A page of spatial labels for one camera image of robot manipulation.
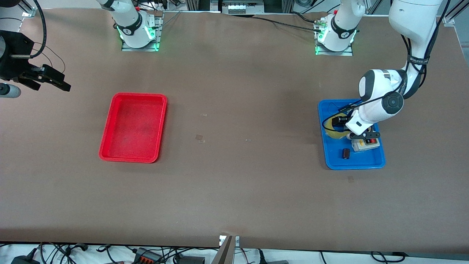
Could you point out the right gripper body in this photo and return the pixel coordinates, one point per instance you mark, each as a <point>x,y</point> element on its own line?
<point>11,55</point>

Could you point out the yellow clear tape roll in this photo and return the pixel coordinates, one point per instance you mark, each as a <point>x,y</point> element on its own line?
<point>335,134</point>

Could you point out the small brown tape scrap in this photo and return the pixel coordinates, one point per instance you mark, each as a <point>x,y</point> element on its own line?
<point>199,137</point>

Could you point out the small dark ferrite block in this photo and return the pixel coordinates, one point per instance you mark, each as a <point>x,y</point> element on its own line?
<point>346,153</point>

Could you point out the blue plastic tray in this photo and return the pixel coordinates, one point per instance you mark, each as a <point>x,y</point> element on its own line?
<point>335,157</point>

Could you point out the red plastic tray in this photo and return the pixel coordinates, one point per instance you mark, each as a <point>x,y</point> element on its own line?
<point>133,128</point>

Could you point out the grey socket box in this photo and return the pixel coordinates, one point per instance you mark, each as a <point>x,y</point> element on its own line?
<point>240,6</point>

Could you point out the orange black power adapter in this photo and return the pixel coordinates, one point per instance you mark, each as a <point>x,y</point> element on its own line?
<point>146,256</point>

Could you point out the black left camera bracket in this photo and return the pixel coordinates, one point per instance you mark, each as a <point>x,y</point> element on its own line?
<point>366,136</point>

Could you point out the grey switch box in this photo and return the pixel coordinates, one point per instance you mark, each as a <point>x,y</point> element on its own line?
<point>366,146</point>

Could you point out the metal corner bracket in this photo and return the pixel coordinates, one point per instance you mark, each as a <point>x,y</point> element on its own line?
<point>29,14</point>
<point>448,19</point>

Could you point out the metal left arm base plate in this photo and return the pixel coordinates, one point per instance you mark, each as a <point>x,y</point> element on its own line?
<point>347,53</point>

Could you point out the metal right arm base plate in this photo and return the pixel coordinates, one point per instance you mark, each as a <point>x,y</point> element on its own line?
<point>158,36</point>

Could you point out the aluminium camera post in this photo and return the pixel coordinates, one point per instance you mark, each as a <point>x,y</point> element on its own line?
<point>225,251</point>

